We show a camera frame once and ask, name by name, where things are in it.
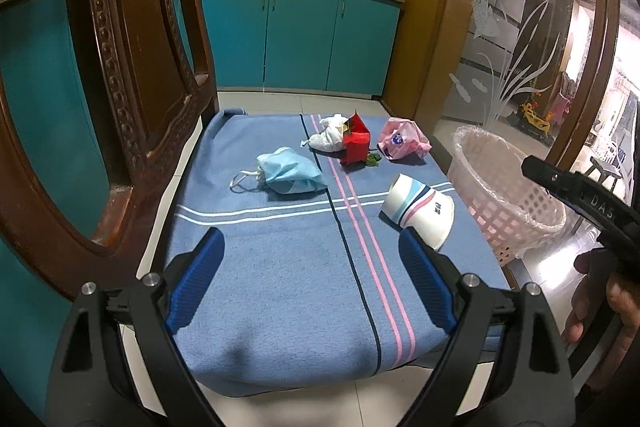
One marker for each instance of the white plastic bag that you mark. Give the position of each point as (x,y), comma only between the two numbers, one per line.
(327,138)

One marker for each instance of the pink plastic bag blue logo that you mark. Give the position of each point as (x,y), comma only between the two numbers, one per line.
(400,138)

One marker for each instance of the blue face mask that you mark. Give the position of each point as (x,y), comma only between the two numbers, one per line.
(290,172)

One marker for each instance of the carved wooden chair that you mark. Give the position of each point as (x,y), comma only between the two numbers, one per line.
(145,57)

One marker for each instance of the dark wooden stool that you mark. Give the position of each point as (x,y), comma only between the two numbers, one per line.
(605,172)

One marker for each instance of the person's right hand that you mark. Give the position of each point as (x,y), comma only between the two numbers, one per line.
(625,312)

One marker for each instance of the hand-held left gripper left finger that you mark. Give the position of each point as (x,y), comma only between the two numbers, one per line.
(192,282)

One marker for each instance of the striped white paper cup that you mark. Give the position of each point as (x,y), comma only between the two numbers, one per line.
(420,217)

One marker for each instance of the red paper carton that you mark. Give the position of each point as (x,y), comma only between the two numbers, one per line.
(355,149)

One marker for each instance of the blue striped blanket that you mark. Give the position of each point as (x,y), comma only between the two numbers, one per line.
(300,267)

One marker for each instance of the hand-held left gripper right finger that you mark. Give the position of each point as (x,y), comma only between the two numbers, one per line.
(427,284)

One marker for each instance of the pink plastic basket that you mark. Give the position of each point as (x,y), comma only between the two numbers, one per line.
(505,207)

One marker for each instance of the yellow toy car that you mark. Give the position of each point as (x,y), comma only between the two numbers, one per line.
(532,122)

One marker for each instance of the green leaf scrap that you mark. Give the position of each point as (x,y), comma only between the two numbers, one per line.
(373,160)

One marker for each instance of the etched glass sliding door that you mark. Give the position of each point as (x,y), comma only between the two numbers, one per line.
(520,17)

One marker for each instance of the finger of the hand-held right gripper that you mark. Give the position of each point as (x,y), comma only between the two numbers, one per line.
(542,172)

